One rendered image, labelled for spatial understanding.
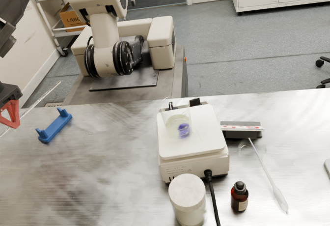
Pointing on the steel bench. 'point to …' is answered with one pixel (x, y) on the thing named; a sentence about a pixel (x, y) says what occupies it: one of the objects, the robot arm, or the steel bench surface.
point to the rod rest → (48, 133)
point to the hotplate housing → (195, 165)
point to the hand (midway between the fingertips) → (14, 124)
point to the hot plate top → (206, 122)
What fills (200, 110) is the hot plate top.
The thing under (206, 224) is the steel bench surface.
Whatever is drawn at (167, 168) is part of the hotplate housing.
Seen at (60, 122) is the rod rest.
